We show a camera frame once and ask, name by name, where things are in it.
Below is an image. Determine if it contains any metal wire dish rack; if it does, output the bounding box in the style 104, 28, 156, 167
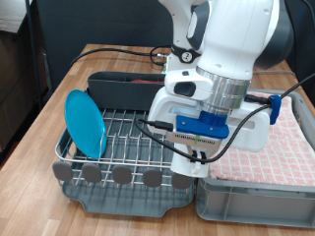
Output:
53, 87, 201, 191

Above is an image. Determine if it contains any looped black base cable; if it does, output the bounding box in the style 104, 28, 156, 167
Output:
149, 44, 173, 67

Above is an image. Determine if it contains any grey plastic crate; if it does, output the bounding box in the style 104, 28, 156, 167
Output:
195, 88, 315, 229

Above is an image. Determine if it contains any dark grey utensil holder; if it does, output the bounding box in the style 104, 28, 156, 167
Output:
87, 71, 167, 112

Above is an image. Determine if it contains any grey cable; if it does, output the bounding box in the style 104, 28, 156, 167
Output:
252, 68, 293, 75

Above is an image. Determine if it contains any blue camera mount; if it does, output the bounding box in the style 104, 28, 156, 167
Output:
175, 110, 230, 140

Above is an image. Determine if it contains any pink checked towel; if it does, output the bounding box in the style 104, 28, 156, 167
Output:
208, 91, 315, 187

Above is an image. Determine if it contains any brown wooden spoon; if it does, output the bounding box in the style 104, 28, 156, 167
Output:
130, 78, 166, 84

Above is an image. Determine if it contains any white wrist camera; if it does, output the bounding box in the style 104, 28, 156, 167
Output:
164, 130, 221, 149

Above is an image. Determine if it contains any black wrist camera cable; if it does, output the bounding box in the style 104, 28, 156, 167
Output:
133, 72, 315, 165

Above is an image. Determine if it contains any dark wooden cabinet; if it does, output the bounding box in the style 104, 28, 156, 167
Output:
0, 0, 50, 161

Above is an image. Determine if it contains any blue cable clip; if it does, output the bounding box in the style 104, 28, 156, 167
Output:
269, 94, 284, 126

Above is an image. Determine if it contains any blue plate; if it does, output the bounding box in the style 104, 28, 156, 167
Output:
64, 88, 107, 160

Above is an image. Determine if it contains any grey dish rack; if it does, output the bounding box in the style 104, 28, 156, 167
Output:
56, 88, 198, 218

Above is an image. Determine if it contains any long black table cable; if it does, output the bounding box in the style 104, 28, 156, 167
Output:
69, 48, 156, 68

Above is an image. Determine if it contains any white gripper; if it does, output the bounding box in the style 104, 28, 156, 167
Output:
147, 88, 273, 165

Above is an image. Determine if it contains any black metal pole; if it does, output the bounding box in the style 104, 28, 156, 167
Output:
25, 0, 43, 111

